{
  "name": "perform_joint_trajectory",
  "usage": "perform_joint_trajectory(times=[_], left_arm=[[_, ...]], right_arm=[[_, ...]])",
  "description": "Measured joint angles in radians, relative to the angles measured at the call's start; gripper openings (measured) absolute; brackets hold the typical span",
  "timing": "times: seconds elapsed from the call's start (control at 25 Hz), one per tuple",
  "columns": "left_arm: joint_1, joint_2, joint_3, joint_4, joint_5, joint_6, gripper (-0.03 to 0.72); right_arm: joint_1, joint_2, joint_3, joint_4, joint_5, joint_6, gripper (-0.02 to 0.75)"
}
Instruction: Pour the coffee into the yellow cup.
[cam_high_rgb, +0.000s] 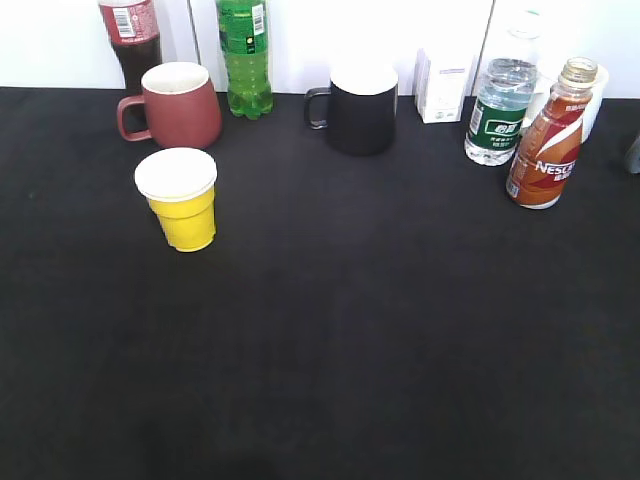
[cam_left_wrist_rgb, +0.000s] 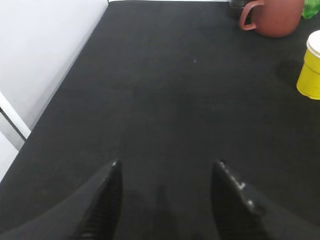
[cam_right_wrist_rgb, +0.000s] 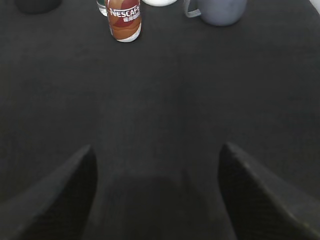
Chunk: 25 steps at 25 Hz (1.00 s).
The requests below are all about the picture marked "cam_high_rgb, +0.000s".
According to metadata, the yellow paper cup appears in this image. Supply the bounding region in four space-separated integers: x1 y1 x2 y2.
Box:
134 147 217 252

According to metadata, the orange Nescafe bottle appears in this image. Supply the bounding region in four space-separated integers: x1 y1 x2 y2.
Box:
506 57 598 210

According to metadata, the green sprite bottle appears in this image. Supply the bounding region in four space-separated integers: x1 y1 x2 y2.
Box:
216 0 273 120

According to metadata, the black ceramic mug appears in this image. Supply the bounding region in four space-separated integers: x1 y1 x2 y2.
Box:
303 62 399 156

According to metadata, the red ceramic mug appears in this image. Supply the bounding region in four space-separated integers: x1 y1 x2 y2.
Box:
116 62 222 149

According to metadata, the white carton box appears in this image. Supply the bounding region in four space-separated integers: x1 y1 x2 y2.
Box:
413 48 472 124

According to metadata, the water bottle green label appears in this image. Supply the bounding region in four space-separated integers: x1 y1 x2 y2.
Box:
464 9 542 166

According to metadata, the cola bottle red label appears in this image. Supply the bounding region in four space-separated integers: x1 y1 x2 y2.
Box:
97 0 162 96

